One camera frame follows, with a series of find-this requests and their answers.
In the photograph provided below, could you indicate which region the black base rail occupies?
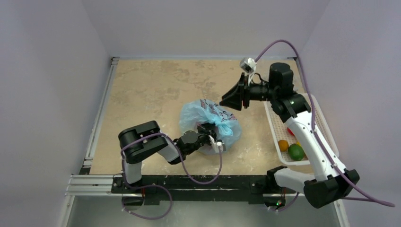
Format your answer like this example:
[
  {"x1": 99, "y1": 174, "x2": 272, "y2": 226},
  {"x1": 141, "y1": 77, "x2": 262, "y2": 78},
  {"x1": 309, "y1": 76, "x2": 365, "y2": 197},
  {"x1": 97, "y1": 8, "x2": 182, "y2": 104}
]
[{"x1": 111, "y1": 175, "x2": 295, "y2": 205}]

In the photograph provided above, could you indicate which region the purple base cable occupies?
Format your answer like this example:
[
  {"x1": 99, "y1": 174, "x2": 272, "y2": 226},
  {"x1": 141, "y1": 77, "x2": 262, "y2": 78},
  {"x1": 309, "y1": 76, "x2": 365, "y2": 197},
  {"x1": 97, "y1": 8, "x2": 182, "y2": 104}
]
[
  {"x1": 268, "y1": 192, "x2": 300, "y2": 213},
  {"x1": 121, "y1": 184, "x2": 174, "y2": 220}
]

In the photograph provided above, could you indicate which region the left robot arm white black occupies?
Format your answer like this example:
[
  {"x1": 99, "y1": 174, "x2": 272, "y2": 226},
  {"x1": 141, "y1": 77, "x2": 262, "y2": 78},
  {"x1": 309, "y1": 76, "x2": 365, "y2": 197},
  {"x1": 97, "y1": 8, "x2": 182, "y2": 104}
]
[{"x1": 118, "y1": 121, "x2": 226, "y2": 193}]

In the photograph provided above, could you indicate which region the light blue printed plastic bag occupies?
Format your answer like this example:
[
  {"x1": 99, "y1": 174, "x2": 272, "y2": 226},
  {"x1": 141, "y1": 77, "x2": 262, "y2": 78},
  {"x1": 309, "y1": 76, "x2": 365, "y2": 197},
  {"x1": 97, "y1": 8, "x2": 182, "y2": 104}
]
[{"x1": 178, "y1": 99, "x2": 242, "y2": 149}]

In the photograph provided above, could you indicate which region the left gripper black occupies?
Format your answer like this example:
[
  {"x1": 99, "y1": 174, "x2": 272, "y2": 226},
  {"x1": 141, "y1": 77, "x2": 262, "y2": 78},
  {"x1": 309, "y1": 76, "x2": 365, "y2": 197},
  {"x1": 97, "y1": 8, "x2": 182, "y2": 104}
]
[{"x1": 185, "y1": 120, "x2": 217, "y2": 156}]

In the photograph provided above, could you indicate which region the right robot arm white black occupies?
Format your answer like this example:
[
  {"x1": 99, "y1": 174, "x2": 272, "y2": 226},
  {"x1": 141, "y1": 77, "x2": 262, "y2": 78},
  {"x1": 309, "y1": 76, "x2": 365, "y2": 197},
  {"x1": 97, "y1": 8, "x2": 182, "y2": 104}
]
[{"x1": 220, "y1": 62, "x2": 360, "y2": 209}]

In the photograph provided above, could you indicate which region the aluminium frame rail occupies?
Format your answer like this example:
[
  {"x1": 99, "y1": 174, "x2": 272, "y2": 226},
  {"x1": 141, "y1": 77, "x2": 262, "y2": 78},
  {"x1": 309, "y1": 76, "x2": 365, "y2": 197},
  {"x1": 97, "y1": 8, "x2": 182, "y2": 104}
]
[{"x1": 65, "y1": 175, "x2": 113, "y2": 196}]

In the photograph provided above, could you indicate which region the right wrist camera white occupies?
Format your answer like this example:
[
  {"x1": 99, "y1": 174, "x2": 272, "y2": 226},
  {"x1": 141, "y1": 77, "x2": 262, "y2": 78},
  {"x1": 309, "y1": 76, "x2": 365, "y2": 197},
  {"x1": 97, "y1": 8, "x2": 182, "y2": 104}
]
[{"x1": 239, "y1": 57, "x2": 257, "y2": 85}]

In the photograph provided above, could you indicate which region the white plastic basket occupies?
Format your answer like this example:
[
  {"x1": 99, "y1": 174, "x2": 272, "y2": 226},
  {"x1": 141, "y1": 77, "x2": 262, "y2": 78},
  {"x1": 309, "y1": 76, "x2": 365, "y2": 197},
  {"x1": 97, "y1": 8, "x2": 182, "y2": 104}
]
[{"x1": 264, "y1": 96, "x2": 339, "y2": 166}]

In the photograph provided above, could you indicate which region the green fake fruit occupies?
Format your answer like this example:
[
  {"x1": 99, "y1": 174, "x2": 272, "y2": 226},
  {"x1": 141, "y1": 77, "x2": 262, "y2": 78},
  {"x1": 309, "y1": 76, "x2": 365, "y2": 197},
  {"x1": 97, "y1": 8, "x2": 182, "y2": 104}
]
[{"x1": 288, "y1": 144, "x2": 305, "y2": 161}]

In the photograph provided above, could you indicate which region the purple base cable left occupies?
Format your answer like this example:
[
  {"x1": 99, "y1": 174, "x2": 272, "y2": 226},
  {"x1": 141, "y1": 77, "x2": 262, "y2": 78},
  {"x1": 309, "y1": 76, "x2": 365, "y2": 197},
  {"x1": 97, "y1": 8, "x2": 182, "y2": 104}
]
[{"x1": 121, "y1": 184, "x2": 174, "y2": 220}]

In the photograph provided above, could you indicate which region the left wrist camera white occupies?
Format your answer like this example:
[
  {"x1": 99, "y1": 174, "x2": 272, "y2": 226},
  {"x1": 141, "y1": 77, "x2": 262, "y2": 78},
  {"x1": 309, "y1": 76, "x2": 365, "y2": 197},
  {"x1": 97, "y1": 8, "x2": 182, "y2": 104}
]
[{"x1": 209, "y1": 135, "x2": 227, "y2": 154}]

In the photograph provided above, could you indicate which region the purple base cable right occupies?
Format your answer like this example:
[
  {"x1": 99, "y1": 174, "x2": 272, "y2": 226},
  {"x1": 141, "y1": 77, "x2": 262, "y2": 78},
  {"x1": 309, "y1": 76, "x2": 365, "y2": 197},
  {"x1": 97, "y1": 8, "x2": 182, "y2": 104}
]
[{"x1": 268, "y1": 192, "x2": 300, "y2": 213}]

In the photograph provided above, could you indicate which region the small orange fake fruit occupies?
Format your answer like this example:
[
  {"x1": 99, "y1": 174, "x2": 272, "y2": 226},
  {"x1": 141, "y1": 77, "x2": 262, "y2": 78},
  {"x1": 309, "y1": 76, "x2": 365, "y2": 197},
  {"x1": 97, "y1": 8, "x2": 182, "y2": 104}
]
[{"x1": 278, "y1": 140, "x2": 289, "y2": 152}]

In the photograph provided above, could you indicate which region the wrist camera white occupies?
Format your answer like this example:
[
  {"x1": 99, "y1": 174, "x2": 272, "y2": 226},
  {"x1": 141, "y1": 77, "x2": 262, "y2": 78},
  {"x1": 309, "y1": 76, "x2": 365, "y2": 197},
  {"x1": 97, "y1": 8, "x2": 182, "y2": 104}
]
[
  {"x1": 209, "y1": 135, "x2": 227, "y2": 154},
  {"x1": 239, "y1": 57, "x2": 257, "y2": 85}
]

